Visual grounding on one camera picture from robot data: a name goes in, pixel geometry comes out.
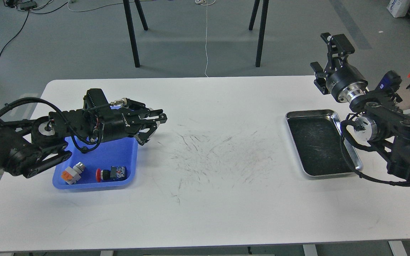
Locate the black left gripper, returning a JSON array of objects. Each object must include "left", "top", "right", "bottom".
[{"left": 100, "top": 99, "right": 167, "bottom": 146}]

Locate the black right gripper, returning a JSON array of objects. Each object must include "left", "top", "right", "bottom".
[{"left": 310, "top": 33, "right": 368, "bottom": 103}]

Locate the small black gear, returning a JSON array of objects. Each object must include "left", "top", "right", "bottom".
[{"left": 79, "top": 146, "right": 89, "bottom": 154}]

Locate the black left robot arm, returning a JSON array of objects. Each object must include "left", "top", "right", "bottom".
[{"left": 0, "top": 90, "right": 167, "bottom": 178}]

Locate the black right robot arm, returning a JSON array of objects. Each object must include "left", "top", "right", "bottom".
[{"left": 310, "top": 32, "right": 410, "bottom": 187}]

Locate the blue plastic tray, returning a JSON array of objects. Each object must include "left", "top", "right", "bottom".
[{"left": 52, "top": 137, "right": 139, "bottom": 190}]

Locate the metal tray with black mat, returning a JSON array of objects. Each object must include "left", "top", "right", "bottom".
[{"left": 285, "top": 109, "right": 363, "bottom": 178}]

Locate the white cardboard box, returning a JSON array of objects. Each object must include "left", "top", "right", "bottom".
[{"left": 386, "top": 0, "right": 410, "bottom": 18}]

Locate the black tripod right leg pair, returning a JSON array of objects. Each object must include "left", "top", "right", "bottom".
[{"left": 248, "top": 0, "right": 269, "bottom": 68}]

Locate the black tripod leg pair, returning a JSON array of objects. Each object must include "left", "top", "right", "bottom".
[
  {"left": 248, "top": 0, "right": 269, "bottom": 68},
  {"left": 122, "top": 0, "right": 148, "bottom": 68}
]

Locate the black tripod left leg pair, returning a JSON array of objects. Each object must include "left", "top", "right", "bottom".
[{"left": 122, "top": 0, "right": 148, "bottom": 68}]

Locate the power strip on floor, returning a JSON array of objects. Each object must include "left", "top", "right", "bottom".
[{"left": 15, "top": 0, "right": 38, "bottom": 11}]

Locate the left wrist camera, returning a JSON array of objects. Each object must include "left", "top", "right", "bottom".
[{"left": 83, "top": 89, "right": 112, "bottom": 115}]

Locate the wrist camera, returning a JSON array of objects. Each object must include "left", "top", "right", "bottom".
[
  {"left": 83, "top": 89, "right": 112, "bottom": 115},
  {"left": 375, "top": 70, "right": 403, "bottom": 94}
]

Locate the red push button switch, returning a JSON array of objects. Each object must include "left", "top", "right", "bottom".
[{"left": 95, "top": 166, "right": 128, "bottom": 182}]

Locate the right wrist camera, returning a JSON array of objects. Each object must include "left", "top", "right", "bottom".
[{"left": 375, "top": 70, "right": 403, "bottom": 94}]

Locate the silver orange button switch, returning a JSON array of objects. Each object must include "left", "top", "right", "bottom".
[{"left": 61, "top": 162, "right": 86, "bottom": 185}]

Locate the white cable on floor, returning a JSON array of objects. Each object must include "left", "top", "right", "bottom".
[{"left": 195, "top": 0, "right": 217, "bottom": 78}]

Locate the black cable on floor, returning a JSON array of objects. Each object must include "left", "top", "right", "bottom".
[{"left": 0, "top": 0, "right": 70, "bottom": 87}]

